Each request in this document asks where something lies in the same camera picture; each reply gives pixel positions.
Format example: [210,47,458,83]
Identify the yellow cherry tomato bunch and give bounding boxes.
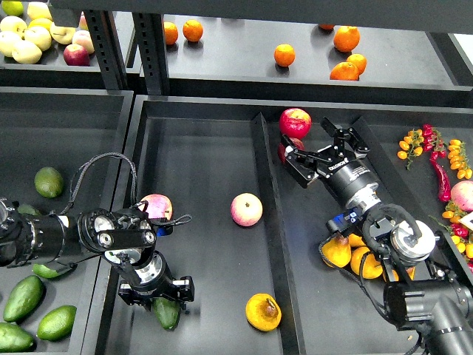
[447,139,472,180]

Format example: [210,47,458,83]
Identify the bright red apple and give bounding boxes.
[279,108,312,140]

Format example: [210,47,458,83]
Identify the dark green avocado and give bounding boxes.
[17,204,41,216]
[152,297,180,330]

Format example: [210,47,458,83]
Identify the red chili pepper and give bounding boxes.
[429,151,451,203]

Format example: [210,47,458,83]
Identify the black centre tray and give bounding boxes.
[81,94,473,355]

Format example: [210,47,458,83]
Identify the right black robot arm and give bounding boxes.
[280,119,472,354]

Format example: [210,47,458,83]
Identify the orange on shelf left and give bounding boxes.
[183,19,203,42]

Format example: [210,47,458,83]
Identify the orange on shelf centre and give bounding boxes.
[273,44,296,67]

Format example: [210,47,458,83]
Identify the black left tray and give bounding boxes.
[1,87,133,354]

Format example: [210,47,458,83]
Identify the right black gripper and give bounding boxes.
[281,118,381,209]

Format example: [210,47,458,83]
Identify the pink apple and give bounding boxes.
[139,194,173,220]
[231,193,263,227]

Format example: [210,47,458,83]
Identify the small orange on shelf right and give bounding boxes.
[347,53,367,75]

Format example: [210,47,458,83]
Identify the orange cherry tomato bunch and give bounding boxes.
[397,129,424,170]

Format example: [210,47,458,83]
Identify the pale yellow apple front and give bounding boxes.
[12,40,42,64]

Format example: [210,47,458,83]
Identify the red apple on shelf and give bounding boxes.
[63,44,90,67]

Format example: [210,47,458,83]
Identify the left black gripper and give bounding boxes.
[118,251,194,314]

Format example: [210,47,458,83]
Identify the black shelf post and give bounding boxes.
[132,13,170,96]

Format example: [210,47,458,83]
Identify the yellow pear with brown spot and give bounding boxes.
[245,293,282,332]

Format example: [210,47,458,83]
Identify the black tray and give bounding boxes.
[1,87,133,354]
[81,94,473,355]

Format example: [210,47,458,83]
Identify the orange at shelf front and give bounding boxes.
[330,61,360,81]

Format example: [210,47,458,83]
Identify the orange behind post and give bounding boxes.
[163,21,179,46]

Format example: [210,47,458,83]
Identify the pink apple centre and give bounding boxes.
[231,193,263,227]

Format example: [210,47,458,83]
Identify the pink apple right edge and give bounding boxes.
[451,180,473,212]

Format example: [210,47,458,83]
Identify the yellow pear with stem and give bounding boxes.
[321,234,351,268]

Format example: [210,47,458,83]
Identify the dark red apple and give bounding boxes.
[277,138,305,164]

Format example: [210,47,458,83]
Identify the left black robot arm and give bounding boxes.
[1,165,194,309]

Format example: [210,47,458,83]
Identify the pink apple left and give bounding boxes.
[139,194,173,220]

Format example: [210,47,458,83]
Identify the large orange on shelf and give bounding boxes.
[333,26,361,53]

